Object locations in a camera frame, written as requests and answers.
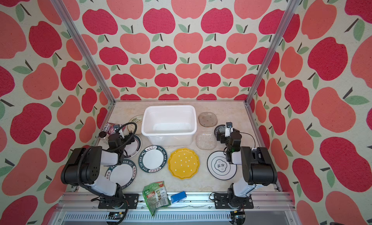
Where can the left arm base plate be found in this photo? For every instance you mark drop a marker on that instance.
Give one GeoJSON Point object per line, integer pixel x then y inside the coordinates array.
{"type": "Point", "coordinates": [129, 201]}

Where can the right aluminium frame post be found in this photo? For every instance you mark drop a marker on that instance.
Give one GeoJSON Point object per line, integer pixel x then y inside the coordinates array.
{"type": "Point", "coordinates": [278, 36]}

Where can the aluminium frame post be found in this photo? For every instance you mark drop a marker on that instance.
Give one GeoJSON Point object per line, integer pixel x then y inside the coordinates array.
{"type": "Point", "coordinates": [83, 48]}
{"type": "Point", "coordinates": [278, 36]}

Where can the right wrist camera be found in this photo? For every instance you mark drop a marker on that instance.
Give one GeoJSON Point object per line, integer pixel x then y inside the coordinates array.
{"type": "Point", "coordinates": [229, 126]}

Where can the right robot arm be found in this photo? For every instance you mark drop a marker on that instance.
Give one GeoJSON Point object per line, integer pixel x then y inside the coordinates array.
{"type": "Point", "coordinates": [257, 167]}

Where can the blue small box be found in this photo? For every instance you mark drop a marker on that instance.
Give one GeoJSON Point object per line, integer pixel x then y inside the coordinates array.
{"type": "Point", "coordinates": [178, 197]}

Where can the beige willow pattern plate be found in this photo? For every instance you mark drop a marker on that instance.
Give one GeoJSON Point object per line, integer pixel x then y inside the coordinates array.
{"type": "Point", "coordinates": [138, 121]}

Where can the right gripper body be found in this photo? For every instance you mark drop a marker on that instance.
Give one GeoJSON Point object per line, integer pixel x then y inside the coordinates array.
{"type": "Point", "coordinates": [224, 136]}

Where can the green snack packet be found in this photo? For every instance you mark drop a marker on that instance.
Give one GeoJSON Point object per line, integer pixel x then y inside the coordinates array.
{"type": "Point", "coordinates": [155, 196]}

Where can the left aluminium frame post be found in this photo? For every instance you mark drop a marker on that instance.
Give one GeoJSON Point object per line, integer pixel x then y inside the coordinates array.
{"type": "Point", "coordinates": [83, 48]}

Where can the small jar black lid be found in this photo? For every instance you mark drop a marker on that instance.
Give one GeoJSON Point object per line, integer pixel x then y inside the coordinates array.
{"type": "Point", "coordinates": [102, 134]}

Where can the white plate black rings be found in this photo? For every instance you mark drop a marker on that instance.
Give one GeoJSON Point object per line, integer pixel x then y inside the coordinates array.
{"type": "Point", "coordinates": [220, 165]}

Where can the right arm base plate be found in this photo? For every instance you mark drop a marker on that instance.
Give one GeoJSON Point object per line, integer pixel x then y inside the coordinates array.
{"type": "Point", "coordinates": [226, 201]}

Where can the blue white porcelain plate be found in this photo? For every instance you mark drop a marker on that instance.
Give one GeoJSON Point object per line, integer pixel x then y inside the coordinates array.
{"type": "Point", "coordinates": [219, 131]}

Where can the purple snack bag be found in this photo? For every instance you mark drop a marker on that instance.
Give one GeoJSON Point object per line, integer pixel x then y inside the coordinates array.
{"type": "Point", "coordinates": [108, 128]}

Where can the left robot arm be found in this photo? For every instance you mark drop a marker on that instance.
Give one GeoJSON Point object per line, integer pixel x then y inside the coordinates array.
{"type": "Point", "coordinates": [83, 167]}

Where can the aluminium front rail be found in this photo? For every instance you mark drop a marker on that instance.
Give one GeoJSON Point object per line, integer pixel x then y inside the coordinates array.
{"type": "Point", "coordinates": [199, 208]}

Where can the white plastic bin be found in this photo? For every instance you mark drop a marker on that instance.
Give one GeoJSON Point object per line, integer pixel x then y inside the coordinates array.
{"type": "Point", "coordinates": [169, 125]}

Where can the red green rim plate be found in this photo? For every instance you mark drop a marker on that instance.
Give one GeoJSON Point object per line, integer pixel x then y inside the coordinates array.
{"type": "Point", "coordinates": [133, 148]}

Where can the yellow dotted scalloped plate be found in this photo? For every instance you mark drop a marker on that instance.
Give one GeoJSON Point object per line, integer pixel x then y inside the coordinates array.
{"type": "Point", "coordinates": [183, 163]}

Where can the clear pink glass plate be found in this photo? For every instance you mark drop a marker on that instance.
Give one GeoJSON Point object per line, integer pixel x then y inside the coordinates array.
{"type": "Point", "coordinates": [206, 141]}

